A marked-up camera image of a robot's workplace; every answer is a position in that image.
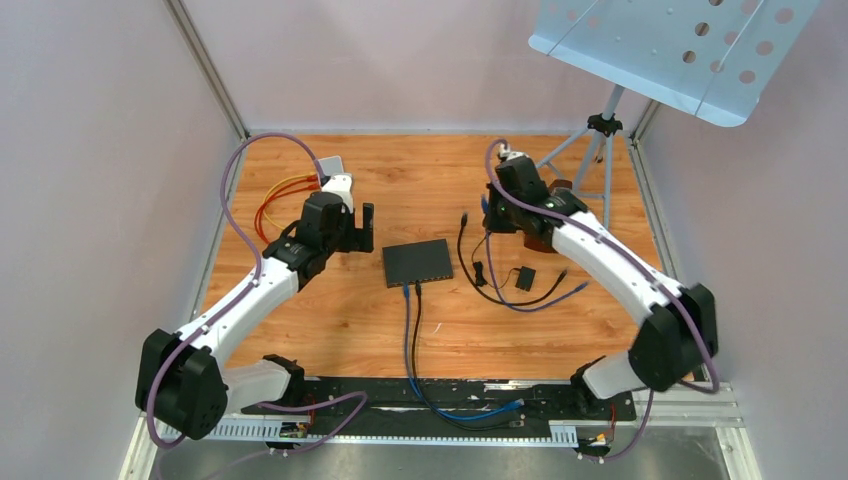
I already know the blue network cable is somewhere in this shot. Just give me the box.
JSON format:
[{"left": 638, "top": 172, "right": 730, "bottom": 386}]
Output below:
[
  {"left": 480, "top": 195, "right": 591, "bottom": 314},
  {"left": 401, "top": 286, "right": 526, "bottom": 423}
]

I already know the black network switch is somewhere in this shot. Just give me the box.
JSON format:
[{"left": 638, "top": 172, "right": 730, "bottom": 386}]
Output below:
[{"left": 382, "top": 239, "right": 454, "bottom": 288}]

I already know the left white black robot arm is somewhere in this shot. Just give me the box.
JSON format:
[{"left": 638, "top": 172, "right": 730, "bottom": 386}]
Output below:
[{"left": 135, "top": 192, "right": 375, "bottom": 448}]

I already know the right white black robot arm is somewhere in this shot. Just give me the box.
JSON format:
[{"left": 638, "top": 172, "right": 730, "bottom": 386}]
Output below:
[{"left": 484, "top": 147, "right": 719, "bottom": 418}]

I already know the small white router box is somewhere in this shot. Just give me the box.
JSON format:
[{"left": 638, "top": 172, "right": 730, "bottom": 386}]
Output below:
[{"left": 317, "top": 155, "right": 347, "bottom": 177}]

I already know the brown wooden metronome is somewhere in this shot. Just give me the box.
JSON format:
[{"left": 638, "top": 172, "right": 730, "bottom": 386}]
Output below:
[{"left": 523, "top": 179, "right": 573, "bottom": 254}]

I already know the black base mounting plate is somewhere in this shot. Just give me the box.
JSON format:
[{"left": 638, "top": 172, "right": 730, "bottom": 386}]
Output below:
[{"left": 278, "top": 376, "right": 636, "bottom": 439}]

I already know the silver music stand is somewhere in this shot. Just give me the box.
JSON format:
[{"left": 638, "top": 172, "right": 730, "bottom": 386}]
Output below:
[{"left": 528, "top": 1, "right": 818, "bottom": 221}]

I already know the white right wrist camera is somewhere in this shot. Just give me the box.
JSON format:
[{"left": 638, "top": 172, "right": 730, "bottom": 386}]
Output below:
[{"left": 497, "top": 145, "right": 526, "bottom": 163}]

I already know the red network cable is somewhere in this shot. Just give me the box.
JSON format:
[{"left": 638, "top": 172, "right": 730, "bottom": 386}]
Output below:
[{"left": 254, "top": 178, "right": 323, "bottom": 246}]

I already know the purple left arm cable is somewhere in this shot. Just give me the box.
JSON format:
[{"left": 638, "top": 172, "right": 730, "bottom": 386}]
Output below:
[{"left": 145, "top": 131, "right": 370, "bottom": 480}]

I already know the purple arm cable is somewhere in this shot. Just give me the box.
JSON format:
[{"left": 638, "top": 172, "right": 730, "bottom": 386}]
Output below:
[
  {"left": 145, "top": 131, "right": 370, "bottom": 480},
  {"left": 483, "top": 137, "right": 723, "bottom": 463}
]

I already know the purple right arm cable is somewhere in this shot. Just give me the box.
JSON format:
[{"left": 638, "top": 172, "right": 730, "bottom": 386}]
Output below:
[{"left": 483, "top": 137, "right": 723, "bottom": 463}]

